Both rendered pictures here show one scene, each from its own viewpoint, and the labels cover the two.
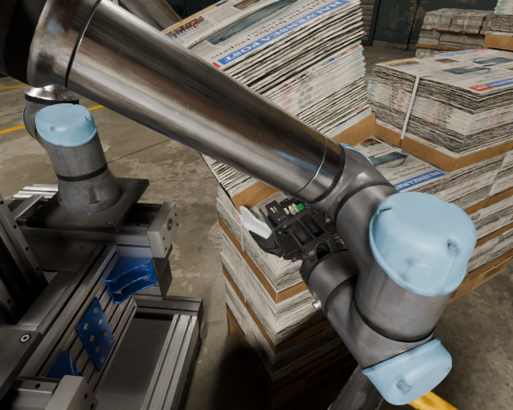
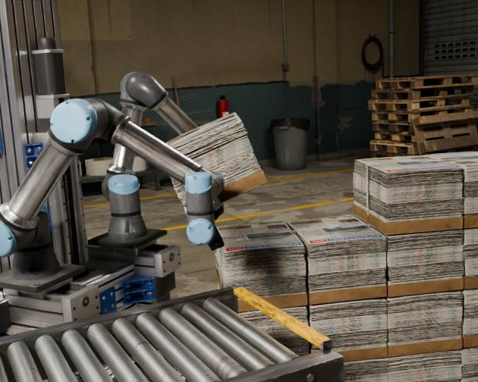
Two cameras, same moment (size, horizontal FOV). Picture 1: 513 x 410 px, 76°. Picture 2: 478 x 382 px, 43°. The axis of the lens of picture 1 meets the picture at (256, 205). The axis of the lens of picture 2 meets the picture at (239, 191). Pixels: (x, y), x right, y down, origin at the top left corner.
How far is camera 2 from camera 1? 155 cm
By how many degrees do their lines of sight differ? 31
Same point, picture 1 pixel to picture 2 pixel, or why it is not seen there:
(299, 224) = not seen: hidden behind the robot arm
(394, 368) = (190, 224)
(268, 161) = (170, 166)
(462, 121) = (384, 194)
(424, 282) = (190, 189)
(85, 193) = (124, 225)
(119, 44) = (132, 133)
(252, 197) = not seen: hidden behind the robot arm
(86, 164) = (128, 207)
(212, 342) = not seen: outside the picture
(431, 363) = (198, 220)
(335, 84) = (237, 154)
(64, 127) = (121, 183)
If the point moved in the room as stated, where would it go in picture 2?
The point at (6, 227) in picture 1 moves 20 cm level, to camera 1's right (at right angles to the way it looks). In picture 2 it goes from (80, 230) to (127, 232)
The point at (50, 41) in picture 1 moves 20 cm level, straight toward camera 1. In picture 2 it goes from (117, 132) to (114, 138)
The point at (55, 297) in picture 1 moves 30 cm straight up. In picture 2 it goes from (92, 277) to (85, 195)
